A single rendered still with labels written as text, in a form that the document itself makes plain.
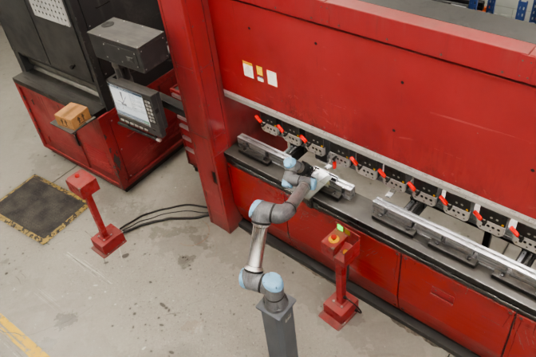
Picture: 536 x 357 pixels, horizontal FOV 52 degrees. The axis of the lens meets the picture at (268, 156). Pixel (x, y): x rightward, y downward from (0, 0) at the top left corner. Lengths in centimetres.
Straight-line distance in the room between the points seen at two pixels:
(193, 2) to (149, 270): 228
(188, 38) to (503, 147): 202
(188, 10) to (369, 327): 255
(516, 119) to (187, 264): 293
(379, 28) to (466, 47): 45
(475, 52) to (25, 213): 438
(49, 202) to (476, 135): 410
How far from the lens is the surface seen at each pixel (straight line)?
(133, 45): 362
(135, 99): 387
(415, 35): 276
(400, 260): 368
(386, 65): 295
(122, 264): 487
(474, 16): 284
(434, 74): 283
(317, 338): 415
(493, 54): 263
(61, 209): 557
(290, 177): 344
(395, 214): 360
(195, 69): 376
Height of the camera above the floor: 355
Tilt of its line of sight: 40 degrees down
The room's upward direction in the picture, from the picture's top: 7 degrees counter-clockwise
